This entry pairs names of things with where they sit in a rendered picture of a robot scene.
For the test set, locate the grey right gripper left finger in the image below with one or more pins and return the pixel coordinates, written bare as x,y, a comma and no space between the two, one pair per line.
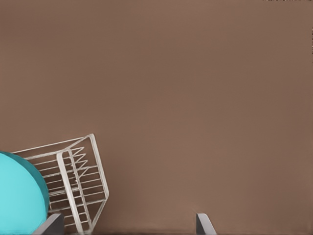
50,225

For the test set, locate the turquoise plate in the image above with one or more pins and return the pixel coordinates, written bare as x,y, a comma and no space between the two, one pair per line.
19,193

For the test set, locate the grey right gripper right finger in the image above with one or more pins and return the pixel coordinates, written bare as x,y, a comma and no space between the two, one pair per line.
204,224

